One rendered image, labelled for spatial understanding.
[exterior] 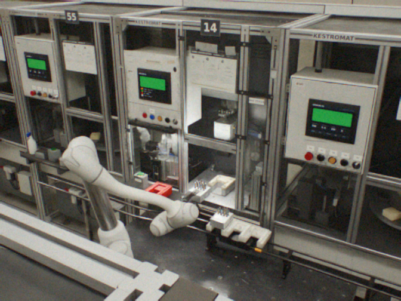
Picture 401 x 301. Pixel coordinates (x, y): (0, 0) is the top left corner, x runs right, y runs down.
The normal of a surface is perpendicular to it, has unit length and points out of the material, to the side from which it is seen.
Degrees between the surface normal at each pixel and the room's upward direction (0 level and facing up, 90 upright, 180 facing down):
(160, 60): 90
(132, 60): 90
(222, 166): 90
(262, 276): 0
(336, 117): 90
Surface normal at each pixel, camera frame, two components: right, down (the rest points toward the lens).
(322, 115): -0.51, 0.35
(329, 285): 0.00, -0.91
